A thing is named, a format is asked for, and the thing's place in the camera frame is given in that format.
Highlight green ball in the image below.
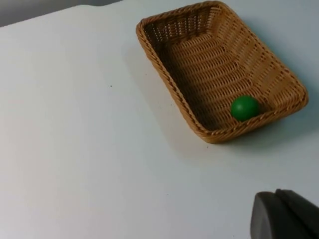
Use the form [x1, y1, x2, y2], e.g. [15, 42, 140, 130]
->
[230, 95, 260, 122]

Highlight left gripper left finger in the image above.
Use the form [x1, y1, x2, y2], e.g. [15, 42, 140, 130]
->
[250, 191, 315, 239]

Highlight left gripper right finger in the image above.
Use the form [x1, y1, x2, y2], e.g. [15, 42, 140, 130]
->
[275, 188, 319, 239]

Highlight pale brown wicker basket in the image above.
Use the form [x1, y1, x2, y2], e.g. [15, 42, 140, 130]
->
[136, 0, 309, 144]

